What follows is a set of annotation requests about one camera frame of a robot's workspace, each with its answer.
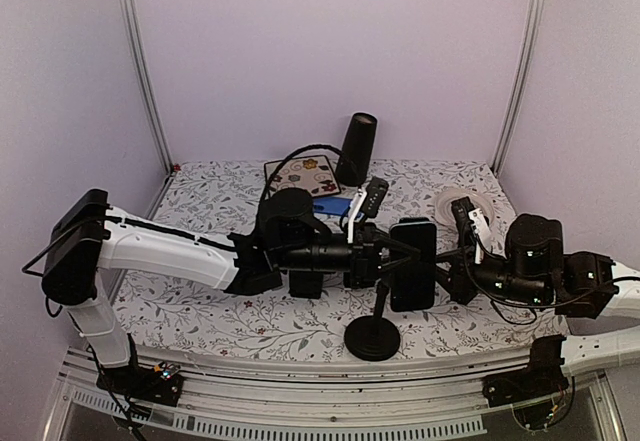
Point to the teal cased dark phone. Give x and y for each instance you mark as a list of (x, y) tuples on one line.
[(413, 285)]

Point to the blue phone face down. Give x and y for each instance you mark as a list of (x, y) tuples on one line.
[(331, 206)]

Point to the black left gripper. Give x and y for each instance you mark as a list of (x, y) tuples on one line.
[(367, 254)]

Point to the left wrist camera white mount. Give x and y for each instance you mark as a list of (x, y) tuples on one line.
[(366, 202)]

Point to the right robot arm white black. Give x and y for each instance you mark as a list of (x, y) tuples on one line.
[(536, 274)]

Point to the right aluminium frame post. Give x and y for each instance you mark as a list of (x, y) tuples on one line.
[(531, 29)]

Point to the black cylindrical speaker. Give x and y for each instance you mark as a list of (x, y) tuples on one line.
[(357, 147)]

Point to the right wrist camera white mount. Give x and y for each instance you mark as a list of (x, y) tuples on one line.
[(474, 234)]

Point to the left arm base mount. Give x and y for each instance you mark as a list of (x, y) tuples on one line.
[(160, 384)]

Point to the black tall phone holder stand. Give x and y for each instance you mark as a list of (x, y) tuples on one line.
[(373, 337)]

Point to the aluminium frame post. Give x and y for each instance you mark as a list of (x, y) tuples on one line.
[(133, 33), (531, 29)]

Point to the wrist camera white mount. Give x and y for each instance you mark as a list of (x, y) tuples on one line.
[(366, 202), (474, 234)]

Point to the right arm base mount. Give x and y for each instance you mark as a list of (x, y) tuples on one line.
[(541, 376)]

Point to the small black phone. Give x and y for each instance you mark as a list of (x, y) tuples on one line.
[(305, 284)]

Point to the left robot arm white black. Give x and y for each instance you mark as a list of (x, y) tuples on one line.
[(287, 237)]

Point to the left aluminium frame post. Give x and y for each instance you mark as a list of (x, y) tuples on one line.
[(133, 33)]

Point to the floral square ceramic plate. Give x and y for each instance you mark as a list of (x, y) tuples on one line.
[(312, 173)]

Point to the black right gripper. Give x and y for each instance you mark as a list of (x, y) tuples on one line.
[(458, 282)]

